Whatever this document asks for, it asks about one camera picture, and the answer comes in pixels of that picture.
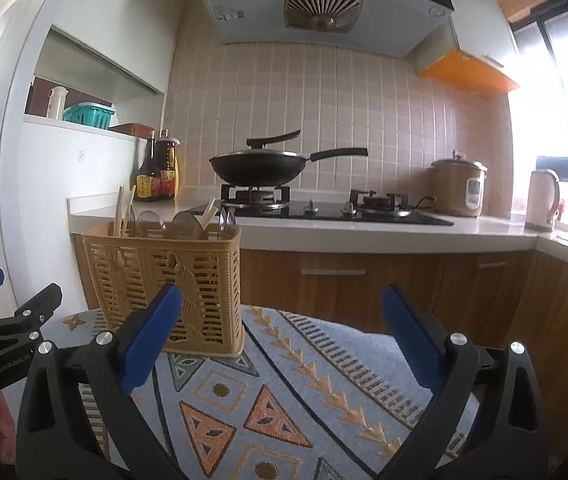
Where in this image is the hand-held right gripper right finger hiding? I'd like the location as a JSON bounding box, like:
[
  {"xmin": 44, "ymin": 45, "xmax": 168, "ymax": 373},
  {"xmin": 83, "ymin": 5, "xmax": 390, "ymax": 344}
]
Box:
[{"xmin": 379, "ymin": 284, "xmax": 550, "ymax": 480}]

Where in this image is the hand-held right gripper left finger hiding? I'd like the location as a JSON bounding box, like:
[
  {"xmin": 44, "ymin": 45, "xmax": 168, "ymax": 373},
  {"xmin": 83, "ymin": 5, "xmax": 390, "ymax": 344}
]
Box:
[{"xmin": 16, "ymin": 282, "xmax": 185, "ymax": 480}]

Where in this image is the beige plastic utensil basket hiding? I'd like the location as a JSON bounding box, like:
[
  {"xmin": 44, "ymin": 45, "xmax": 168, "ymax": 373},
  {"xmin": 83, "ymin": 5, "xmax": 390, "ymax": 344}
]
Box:
[{"xmin": 81, "ymin": 223, "xmax": 243, "ymax": 359}]

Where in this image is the clear plastic spoon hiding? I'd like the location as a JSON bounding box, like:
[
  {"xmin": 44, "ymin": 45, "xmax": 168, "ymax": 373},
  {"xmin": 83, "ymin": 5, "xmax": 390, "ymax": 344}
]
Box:
[{"xmin": 164, "ymin": 211, "xmax": 209, "ymax": 241}]

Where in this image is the white kitchen countertop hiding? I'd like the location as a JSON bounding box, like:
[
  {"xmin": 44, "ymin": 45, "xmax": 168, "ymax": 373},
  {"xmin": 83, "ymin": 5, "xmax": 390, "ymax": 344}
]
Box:
[{"xmin": 66, "ymin": 187, "xmax": 568, "ymax": 261}]

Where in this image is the blue patterned mat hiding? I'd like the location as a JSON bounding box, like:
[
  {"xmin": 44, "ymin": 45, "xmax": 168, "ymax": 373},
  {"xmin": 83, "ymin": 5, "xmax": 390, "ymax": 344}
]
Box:
[{"xmin": 44, "ymin": 305, "xmax": 485, "ymax": 480}]

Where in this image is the black gas cooktop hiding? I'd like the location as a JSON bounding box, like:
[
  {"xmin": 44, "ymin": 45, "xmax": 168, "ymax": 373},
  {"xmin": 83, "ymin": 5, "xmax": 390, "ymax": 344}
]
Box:
[{"xmin": 186, "ymin": 185, "xmax": 455, "ymax": 227}]

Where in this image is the brown rice cooker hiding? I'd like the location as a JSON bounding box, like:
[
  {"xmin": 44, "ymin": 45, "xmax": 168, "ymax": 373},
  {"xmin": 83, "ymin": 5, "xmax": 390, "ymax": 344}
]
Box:
[{"xmin": 426, "ymin": 151, "xmax": 488, "ymax": 218}]

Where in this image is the dark sauce bottle yellow label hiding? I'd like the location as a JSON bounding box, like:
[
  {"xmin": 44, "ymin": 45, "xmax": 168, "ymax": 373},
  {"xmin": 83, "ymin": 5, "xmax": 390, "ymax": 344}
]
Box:
[{"xmin": 136, "ymin": 130, "xmax": 161, "ymax": 203}]

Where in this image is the dark sauce bottle red label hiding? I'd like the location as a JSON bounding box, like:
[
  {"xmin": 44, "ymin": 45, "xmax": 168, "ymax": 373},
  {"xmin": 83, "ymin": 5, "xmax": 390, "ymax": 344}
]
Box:
[{"xmin": 156, "ymin": 130, "xmax": 179, "ymax": 201}]

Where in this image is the white electric kettle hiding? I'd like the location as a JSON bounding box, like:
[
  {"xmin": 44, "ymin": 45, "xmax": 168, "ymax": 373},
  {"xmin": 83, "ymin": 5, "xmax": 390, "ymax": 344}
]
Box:
[{"xmin": 524, "ymin": 168, "xmax": 561, "ymax": 233}]

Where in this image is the white thermos bottle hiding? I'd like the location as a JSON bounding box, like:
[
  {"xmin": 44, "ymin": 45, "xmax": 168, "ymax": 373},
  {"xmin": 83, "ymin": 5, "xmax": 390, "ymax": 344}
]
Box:
[{"xmin": 46, "ymin": 86, "xmax": 68, "ymax": 121}]

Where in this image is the teal plastic basket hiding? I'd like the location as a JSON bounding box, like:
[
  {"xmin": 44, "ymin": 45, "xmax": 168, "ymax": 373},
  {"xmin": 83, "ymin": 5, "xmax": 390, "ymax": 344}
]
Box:
[{"xmin": 62, "ymin": 102, "xmax": 116, "ymax": 130}]

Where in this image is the black wok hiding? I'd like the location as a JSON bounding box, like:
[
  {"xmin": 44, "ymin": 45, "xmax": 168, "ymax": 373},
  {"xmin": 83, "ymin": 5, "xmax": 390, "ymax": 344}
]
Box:
[{"xmin": 209, "ymin": 147, "xmax": 369, "ymax": 187}]

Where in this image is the brown wooden box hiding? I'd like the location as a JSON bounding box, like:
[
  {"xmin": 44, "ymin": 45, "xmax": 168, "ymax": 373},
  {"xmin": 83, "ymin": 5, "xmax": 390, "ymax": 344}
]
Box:
[{"xmin": 108, "ymin": 123, "xmax": 155, "ymax": 140}]

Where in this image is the kitchen window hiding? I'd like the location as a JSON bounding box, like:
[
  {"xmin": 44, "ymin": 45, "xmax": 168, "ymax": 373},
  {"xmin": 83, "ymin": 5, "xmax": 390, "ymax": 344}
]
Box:
[{"xmin": 509, "ymin": 0, "xmax": 568, "ymax": 181}]

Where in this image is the grey range hood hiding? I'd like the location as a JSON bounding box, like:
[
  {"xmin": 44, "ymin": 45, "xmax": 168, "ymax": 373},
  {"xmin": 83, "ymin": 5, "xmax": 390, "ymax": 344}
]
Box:
[{"xmin": 193, "ymin": 0, "xmax": 455, "ymax": 58}]

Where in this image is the wok lid black handle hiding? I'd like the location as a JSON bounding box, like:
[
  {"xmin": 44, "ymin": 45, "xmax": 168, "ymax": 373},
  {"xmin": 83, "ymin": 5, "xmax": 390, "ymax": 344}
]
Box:
[{"xmin": 234, "ymin": 130, "xmax": 302, "ymax": 157}]

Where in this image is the white wall cabinet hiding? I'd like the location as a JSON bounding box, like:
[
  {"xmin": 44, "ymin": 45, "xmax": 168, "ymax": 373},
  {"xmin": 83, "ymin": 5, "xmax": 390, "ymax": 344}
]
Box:
[{"xmin": 426, "ymin": 0, "xmax": 520, "ymax": 68}]

